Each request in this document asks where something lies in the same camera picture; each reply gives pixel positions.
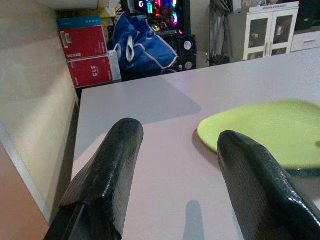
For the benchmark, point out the red cardboard box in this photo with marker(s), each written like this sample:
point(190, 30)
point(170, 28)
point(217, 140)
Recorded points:
point(85, 42)

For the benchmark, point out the yellow cardboard box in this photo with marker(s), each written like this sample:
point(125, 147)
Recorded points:
point(110, 17)

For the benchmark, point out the blue fabric bag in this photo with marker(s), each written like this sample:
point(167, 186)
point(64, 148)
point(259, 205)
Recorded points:
point(150, 50)

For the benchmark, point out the white narrow carton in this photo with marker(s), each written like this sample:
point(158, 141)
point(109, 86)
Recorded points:
point(115, 65)

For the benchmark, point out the black computer fan box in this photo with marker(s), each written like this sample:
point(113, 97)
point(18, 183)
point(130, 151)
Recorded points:
point(187, 45)

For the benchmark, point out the computer with coloured lights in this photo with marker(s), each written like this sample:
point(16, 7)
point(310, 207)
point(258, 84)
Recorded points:
point(160, 15)

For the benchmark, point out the red cardboard box marked 315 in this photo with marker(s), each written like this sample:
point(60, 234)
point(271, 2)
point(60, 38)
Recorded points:
point(92, 72)

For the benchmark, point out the white drawer unit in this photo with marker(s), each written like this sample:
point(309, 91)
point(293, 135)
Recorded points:
point(305, 41)

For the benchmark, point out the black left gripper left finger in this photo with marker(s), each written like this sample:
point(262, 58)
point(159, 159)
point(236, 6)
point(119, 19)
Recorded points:
point(105, 180)

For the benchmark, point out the white glass door cabinet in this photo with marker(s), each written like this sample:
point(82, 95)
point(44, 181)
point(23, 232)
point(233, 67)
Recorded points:
point(270, 32)

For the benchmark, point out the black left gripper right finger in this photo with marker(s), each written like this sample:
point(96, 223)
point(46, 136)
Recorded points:
point(262, 195)

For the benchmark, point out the white folding table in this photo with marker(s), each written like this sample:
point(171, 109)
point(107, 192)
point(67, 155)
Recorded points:
point(175, 105)

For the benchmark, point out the blue cardboard box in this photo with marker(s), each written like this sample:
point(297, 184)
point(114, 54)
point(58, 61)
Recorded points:
point(80, 22)

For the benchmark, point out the green plate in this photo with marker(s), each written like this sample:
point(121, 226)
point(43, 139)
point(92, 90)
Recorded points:
point(262, 125)

